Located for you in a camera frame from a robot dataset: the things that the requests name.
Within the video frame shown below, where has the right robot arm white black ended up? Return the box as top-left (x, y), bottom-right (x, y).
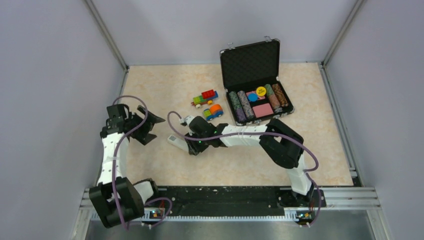
top-left (180, 115), bottom-right (314, 206)

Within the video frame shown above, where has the white remote control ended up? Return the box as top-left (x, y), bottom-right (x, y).
top-left (167, 135), bottom-right (189, 153)

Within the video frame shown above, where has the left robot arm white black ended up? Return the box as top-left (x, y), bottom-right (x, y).
top-left (88, 104), bottom-right (165, 229)

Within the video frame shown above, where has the pink card deck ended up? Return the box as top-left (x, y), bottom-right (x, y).
top-left (252, 103), bottom-right (274, 118)

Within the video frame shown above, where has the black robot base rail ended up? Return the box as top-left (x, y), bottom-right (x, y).
top-left (127, 185), bottom-right (327, 223)

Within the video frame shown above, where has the black poker chip case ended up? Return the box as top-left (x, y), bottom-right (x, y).
top-left (219, 36), bottom-right (295, 126)

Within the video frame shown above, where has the red blue brick truck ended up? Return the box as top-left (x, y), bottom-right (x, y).
top-left (191, 89), bottom-right (219, 109)

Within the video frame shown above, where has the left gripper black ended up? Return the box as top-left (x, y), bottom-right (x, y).
top-left (127, 105), bottom-right (165, 145)

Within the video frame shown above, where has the brown orange chip stack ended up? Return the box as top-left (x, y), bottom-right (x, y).
top-left (271, 83), bottom-right (289, 107)

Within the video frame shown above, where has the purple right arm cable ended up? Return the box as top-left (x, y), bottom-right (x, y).
top-left (166, 110), bottom-right (320, 228)

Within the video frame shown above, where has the green purple chip stack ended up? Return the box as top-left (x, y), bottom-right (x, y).
top-left (229, 91), bottom-right (247, 123)

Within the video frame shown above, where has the blue poker chip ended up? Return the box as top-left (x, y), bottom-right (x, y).
top-left (247, 92), bottom-right (259, 103)

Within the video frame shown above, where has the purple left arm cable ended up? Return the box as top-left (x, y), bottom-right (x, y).
top-left (111, 95), bottom-right (174, 231)

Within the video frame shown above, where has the orange blue toy car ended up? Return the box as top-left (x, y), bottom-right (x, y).
top-left (203, 104), bottom-right (224, 121)

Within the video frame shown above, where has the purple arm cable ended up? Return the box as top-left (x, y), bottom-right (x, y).
top-left (166, 110), bottom-right (320, 228)
top-left (111, 95), bottom-right (174, 231)

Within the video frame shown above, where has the blue purple chip stack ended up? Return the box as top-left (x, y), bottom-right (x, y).
top-left (237, 90), bottom-right (255, 120)

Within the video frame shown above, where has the yellow dealer button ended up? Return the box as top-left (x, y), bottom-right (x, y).
top-left (255, 86), bottom-right (267, 98)

